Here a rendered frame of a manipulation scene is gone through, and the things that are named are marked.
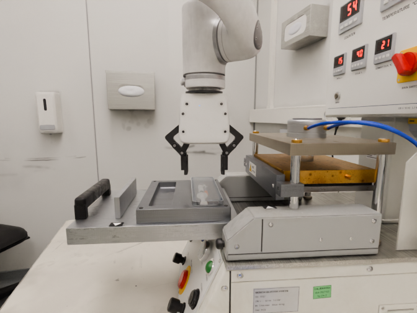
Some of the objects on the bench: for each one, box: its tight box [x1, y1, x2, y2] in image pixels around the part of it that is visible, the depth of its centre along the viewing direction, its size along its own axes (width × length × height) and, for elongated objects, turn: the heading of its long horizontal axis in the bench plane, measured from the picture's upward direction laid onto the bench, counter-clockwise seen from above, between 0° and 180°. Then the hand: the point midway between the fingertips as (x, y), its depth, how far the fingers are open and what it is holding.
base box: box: [182, 241, 417, 313], centre depth 56 cm, size 54×38×17 cm
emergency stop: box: [178, 270, 188, 289], centre depth 57 cm, size 2×4×4 cm
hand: (204, 167), depth 53 cm, fingers open, 7 cm apart
